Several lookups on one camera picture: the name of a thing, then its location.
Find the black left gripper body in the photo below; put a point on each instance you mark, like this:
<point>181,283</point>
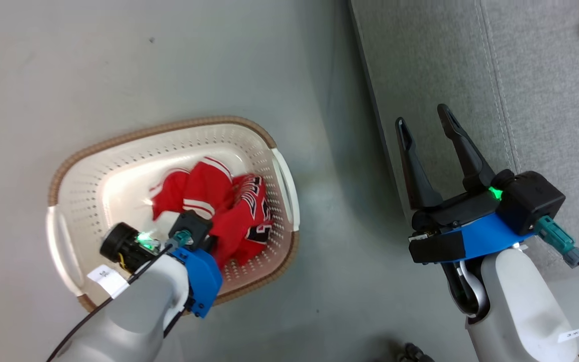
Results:
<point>118,246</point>

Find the blue right camera mount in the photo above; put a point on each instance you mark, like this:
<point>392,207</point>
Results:
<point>485,236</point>

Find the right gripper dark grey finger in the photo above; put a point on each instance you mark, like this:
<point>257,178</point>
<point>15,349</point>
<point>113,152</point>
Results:
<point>465,151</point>
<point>412,166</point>

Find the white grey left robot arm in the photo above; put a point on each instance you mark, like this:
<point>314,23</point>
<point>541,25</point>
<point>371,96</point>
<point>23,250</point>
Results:
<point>128,311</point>

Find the cream perforated laundry basket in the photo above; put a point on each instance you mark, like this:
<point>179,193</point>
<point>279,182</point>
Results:
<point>118,181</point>

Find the teal left camera connector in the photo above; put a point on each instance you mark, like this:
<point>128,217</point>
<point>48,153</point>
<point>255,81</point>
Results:
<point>181,238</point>

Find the grey fabric sofa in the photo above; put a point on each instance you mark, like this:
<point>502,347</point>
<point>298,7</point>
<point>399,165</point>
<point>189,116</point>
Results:
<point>445,60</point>

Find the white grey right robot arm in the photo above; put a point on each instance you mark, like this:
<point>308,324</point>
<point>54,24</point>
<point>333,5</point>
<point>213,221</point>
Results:
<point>515,306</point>

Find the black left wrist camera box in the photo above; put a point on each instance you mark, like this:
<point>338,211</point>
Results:
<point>191,226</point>

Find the teal right camera connector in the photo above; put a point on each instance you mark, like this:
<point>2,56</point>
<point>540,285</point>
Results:
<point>556,236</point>

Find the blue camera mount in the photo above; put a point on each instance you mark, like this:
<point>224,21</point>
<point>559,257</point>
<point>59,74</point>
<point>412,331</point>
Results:
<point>485,236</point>
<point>201,279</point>

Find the red jersey garment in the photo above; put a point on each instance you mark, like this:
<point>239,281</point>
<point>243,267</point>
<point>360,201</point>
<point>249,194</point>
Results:
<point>239,226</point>

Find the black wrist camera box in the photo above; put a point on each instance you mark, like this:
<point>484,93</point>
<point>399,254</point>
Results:
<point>531,201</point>
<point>191,226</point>

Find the teal camera connector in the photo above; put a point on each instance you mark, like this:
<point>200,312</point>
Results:
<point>181,238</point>
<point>556,236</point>

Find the blue left camera mount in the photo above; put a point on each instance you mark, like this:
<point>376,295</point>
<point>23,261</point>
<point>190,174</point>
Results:
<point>201,279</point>

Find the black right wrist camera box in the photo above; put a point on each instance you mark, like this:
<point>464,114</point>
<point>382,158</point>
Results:
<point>531,201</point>

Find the dark robot base part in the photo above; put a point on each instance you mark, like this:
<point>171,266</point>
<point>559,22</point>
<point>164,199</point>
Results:
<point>410,353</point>

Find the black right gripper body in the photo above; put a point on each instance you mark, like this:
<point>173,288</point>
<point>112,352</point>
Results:
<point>455,211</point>

